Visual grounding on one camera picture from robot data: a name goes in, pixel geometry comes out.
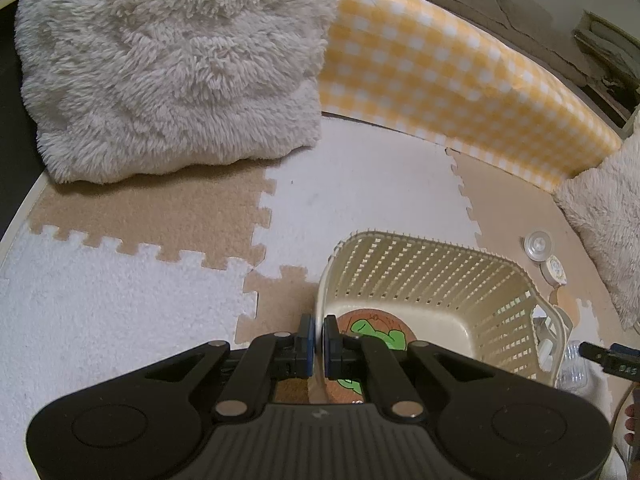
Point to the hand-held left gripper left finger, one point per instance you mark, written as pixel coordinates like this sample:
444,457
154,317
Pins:
310,347

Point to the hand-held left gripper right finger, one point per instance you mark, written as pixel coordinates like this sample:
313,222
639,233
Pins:
329,349

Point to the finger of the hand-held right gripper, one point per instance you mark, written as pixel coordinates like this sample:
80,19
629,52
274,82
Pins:
597,354

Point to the clear plastic blister pack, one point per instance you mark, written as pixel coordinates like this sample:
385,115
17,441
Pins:
575,370

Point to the round coaster with green frog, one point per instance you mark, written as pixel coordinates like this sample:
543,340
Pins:
370,327

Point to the cream plastic lattice basket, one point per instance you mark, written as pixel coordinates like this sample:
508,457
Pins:
400,260

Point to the white foam puzzle mat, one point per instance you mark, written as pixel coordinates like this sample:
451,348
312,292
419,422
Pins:
605,332
100,310
360,185

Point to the tan foam puzzle mat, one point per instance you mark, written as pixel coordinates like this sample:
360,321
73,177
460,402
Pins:
150,215
500,200
280,305

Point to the round white patterned tin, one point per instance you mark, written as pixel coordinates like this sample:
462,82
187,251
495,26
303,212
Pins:
555,270

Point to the clear round plastic lid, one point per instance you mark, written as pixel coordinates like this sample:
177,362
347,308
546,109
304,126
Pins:
538,246

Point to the small fluffy cream cushion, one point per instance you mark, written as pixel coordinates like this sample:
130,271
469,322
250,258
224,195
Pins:
610,210

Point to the stack of framed boards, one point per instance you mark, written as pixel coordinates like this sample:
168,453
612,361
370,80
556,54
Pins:
607,65

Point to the yellow gingham padded board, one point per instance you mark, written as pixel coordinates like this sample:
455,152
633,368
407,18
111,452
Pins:
425,70

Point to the large fluffy cream cushion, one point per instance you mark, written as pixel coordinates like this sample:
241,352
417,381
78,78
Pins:
175,60

